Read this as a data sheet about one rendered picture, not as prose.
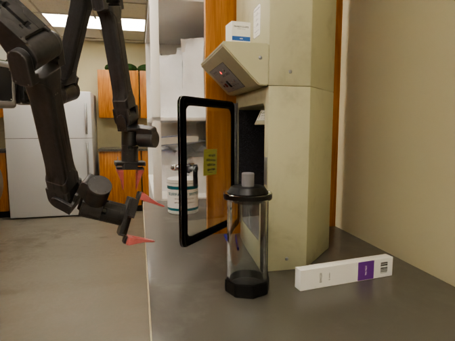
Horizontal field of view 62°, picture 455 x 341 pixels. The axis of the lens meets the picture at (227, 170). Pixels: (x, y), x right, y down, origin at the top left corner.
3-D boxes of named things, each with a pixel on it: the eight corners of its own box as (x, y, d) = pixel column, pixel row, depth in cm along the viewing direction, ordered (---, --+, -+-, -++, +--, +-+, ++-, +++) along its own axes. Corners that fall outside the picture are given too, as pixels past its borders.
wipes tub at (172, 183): (195, 207, 174) (194, 174, 173) (199, 214, 162) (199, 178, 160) (166, 208, 171) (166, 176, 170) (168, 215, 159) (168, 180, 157)
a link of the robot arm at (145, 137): (128, 108, 132) (114, 115, 124) (158, 109, 128) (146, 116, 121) (133, 141, 136) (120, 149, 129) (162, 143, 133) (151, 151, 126)
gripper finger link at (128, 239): (162, 224, 100) (126, 216, 97) (154, 251, 99) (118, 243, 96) (156, 222, 106) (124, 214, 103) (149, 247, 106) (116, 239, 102)
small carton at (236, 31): (243, 51, 100) (243, 27, 99) (250, 47, 95) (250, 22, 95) (225, 49, 99) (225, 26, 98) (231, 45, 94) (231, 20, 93)
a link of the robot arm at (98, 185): (68, 182, 101) (49, 203, 94) (76, 154, 93) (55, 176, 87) (109, 203, 102) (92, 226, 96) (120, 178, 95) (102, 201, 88)
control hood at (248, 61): (235, 95, 123) (235, 64, 122) (269, 85, 92) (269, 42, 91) (200, 95, 120) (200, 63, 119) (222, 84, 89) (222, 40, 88)
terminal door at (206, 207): (233, 223, 126) (234, 101, 122) (181, 249, 100) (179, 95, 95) (231, 222, 127) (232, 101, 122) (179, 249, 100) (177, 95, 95)
